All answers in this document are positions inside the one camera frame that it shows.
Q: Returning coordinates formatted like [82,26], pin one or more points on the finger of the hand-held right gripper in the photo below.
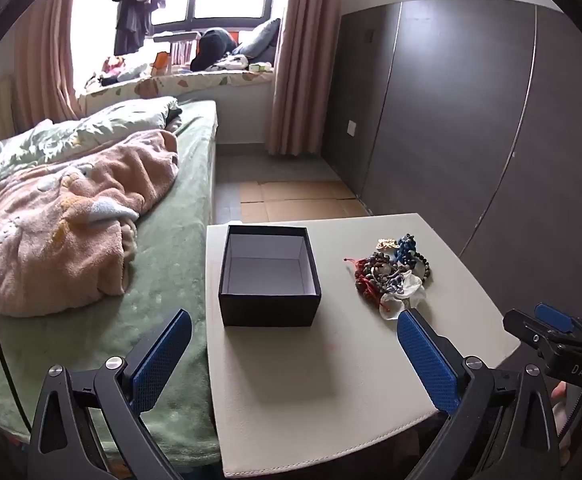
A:
[523,327]
[553,316]

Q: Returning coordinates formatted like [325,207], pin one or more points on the black bag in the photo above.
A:
[211,47]

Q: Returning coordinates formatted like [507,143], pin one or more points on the floral pillow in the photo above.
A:
[96,125]

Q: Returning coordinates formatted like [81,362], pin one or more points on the pink fleece blanket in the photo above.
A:
[61,240]

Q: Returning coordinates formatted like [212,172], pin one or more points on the hanging dark clothes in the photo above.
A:
[136,10]

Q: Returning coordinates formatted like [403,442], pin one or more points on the floral window seat cushion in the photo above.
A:
[196,82]

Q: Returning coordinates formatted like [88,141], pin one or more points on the flattened cardboard sheet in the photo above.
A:
[291,197]

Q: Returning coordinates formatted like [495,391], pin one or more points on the bed with green sheet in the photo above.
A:
[171,260]

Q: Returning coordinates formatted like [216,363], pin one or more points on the person's right hand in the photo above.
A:
[561,391]

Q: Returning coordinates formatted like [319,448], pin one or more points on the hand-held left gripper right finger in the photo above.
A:
[428,355]

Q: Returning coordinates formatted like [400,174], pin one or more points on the row of books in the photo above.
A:
[183,52]

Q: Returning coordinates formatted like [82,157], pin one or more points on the colourful cloth heap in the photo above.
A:
[116,70]

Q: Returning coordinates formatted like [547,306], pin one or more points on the white wall socket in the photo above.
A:
[352,128]

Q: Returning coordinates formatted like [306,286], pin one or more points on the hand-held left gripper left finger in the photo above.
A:
[163,355]

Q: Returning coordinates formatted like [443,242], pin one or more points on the black jewelry box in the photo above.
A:
[266,272]

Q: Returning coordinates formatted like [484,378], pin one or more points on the white translucent bangle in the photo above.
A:
[411,285]

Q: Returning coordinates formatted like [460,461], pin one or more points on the pink curtain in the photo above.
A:
[46,60]
[301,60]

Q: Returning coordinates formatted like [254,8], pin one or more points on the dark brown wardrobe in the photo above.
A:
[446,110]

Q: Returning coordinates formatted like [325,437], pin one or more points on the grey pillow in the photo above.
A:
[261,40]

